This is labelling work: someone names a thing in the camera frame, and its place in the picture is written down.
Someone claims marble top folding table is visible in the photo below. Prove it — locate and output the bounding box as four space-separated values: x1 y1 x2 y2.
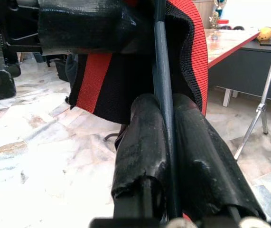
204 28 268 69

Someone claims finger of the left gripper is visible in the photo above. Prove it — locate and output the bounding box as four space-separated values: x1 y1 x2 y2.
37 0 155 57

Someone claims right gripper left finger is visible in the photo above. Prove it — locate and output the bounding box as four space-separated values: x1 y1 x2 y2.
111 93 170 220

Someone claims black TV console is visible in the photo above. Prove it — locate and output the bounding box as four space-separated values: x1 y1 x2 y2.
207 40 271 123

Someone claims gold trophy blue ball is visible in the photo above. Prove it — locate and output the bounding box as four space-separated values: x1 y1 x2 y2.
215 0 228 19

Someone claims red lid jar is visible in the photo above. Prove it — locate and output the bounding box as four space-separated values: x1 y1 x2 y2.
217 19 231 30

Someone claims black shirt red collar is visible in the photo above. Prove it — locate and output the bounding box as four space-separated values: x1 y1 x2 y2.
65 0 209 149

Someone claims light wooden cabinet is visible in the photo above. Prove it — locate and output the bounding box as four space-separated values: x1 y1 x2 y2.
193 0 218 29

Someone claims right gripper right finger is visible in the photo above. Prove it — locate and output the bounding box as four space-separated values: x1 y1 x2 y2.
172 93 268 221

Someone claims yellow egg doll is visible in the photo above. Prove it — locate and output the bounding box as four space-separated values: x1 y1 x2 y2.
256 26 271 42

